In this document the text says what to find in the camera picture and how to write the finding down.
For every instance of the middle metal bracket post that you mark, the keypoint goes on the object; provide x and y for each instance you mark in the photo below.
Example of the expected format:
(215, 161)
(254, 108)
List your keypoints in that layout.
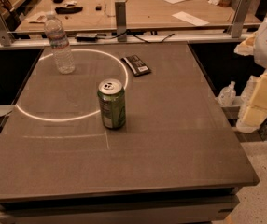
(120, 13)

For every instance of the green soda can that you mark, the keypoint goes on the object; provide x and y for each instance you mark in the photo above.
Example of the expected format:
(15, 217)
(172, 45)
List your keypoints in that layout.
(111, 96)

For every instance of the clear plastic water bottle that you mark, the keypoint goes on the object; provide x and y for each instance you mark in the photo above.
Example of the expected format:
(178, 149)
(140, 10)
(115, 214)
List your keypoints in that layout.
(59, 43)

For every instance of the right metal bracket post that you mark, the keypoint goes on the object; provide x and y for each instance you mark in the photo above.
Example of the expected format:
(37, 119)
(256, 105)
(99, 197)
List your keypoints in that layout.
(239, 18)

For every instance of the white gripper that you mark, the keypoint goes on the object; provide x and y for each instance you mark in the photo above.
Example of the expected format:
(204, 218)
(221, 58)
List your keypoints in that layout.
(255, 111)

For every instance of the small white paper note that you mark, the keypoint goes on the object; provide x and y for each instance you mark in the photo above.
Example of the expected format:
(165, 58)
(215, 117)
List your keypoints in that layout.
(183, 16)

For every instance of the wooden background table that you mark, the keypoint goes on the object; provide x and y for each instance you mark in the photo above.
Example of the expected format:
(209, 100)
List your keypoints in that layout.
(144, 14)

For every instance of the black power adapter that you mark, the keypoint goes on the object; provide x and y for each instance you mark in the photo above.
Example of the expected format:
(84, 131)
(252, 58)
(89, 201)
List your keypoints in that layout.
(82, 37)

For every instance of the small clear bottle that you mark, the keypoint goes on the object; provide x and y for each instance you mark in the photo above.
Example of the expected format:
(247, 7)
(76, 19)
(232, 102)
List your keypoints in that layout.
(227, 95)

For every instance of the black rxbar chocolate wrapper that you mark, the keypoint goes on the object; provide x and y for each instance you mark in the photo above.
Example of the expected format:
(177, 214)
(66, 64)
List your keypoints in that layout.
(138, 67)

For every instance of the black device on table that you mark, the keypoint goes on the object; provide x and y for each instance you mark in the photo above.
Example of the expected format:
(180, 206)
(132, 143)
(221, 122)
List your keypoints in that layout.
(68, 10)

